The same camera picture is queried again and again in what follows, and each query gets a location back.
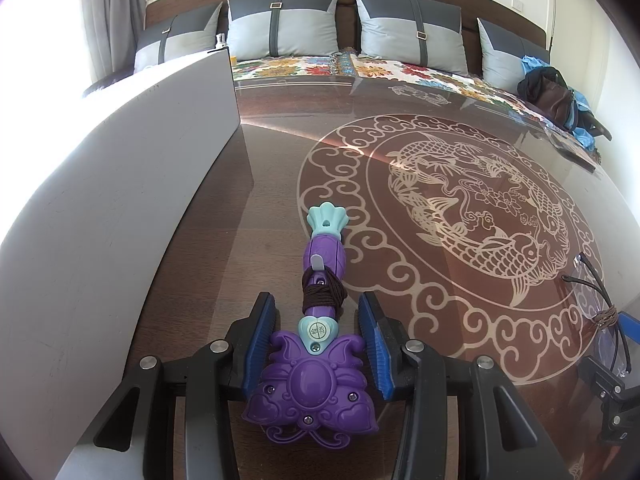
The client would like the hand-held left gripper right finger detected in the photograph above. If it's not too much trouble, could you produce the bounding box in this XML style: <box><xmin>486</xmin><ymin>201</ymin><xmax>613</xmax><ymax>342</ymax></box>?
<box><xmin>357</xmin><ymin>291</ymin><xmax>571</xmax><ymax>480</ymax></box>

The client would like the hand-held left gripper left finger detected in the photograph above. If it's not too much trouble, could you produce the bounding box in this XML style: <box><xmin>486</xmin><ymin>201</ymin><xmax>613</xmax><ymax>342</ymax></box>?
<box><xmin>92</xmin><ymin>291</ymin><xmax>279</xmax><ymax>480</ymax></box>

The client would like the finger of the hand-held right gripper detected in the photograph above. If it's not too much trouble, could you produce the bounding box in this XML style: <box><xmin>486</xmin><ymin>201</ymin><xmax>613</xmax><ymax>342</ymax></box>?
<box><xmin>576</xmin><ymin>356</ymin><xmax>640</xmax><ymax>448</ymax></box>
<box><xmin>618</xmin><ymin>311</ymin><xmax>640</xmax><ymax>348</ymax></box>

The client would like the purple butterfly toy wand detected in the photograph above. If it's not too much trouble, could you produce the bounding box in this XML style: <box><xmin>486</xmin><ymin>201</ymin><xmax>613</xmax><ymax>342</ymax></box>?
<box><xmin>241</xmin><ymin>201</ymin><xmax>379</xmax><ymax>450</ymax></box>

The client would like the brown patterned glass desktop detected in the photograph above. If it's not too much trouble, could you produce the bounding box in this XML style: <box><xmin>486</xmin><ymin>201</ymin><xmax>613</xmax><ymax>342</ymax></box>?
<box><xmin>55</xmin><ymin>77</ymin><xmax>640</xmax><ymax>480</ymax></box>

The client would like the dark cloth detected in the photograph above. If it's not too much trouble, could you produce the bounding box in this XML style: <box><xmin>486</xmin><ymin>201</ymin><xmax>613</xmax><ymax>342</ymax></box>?
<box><xmin>582</xmin><ymin>110</ymin><xmax>612</xmax><ymax>142</ymax></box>

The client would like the dark brown bag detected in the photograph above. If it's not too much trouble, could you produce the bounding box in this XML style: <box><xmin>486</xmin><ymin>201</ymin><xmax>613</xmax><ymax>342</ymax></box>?
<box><xmin>517</xmin><ymin>66</ymin><xmax>576</xmax><ymax>126</ymax></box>

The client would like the floral blanket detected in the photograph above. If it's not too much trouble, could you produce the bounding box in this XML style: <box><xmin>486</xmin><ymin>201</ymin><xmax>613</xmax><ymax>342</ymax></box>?
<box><xmin>229</xmin><ymin>50</ymin><xmax>601</xmax><ymax>166</ymax></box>

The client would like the blue cloth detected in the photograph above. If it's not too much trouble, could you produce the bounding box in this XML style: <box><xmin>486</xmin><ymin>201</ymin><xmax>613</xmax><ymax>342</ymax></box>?
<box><xmin>520</xmin><ymin>55</ymin><xmax>598</xmax><ymax>148</ymax></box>

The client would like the grey two-tone pillow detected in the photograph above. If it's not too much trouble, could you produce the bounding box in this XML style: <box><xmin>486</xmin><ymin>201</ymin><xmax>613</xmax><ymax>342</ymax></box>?
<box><xmin>351</xmin><ymin>0</ymin><xmax>468</xmax><ymax>76</ymax></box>
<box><xmin>476</xmin><ymin>17</ymin><xmax>551</xmax><ymax>93</ymax></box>
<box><xmin>132</xmin><ymin>2</ymin><xmax>223</xmax><ymax>73</ymax></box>
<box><xmin>227</xmin><ymin>0</ymin><xmax>343</xmax><ymax>61</ymax></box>

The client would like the grey curtain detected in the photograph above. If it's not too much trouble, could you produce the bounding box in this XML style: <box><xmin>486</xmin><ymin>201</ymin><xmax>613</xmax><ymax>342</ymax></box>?
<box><xmin>77</xmin><ymin>0</ymin><xmax>146</xmax><ymax>86</ymax></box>

